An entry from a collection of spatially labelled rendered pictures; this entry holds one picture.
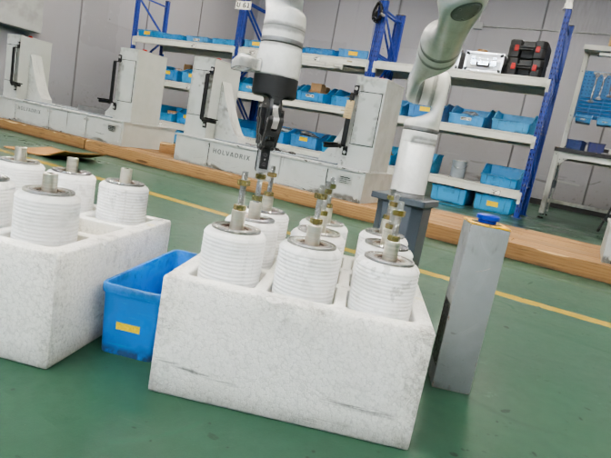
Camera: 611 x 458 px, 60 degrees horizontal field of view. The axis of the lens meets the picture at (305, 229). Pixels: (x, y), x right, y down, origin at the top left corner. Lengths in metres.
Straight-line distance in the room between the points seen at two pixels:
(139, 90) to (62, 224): 3.43
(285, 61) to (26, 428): 0.63
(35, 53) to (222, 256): 4.75
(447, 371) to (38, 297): 0.70
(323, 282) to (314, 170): 2.44
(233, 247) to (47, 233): 0.29
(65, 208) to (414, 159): 0.86
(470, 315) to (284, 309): 0.39
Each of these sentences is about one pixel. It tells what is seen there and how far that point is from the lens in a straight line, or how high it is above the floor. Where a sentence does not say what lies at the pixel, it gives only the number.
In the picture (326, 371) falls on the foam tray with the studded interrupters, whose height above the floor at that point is 0.09.
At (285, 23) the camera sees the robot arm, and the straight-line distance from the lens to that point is 0.90.
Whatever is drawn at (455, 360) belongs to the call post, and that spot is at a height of 0.06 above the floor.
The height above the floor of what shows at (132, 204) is 0.22.
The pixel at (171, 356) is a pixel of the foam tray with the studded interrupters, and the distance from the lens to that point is 0.82.
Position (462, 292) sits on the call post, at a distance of 0.99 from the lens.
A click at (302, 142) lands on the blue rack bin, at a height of 0.32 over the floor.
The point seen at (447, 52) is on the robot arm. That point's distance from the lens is 1.19.
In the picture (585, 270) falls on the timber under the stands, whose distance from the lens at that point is 2.77.
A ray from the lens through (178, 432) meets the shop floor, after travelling 0.76.
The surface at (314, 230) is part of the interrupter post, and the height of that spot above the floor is 0.27.
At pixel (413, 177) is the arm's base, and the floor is 0.35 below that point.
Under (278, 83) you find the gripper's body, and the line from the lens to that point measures 0.88.
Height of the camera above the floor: 0.41
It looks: 10 degrees down
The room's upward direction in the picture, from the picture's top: 10 degrees clockwise
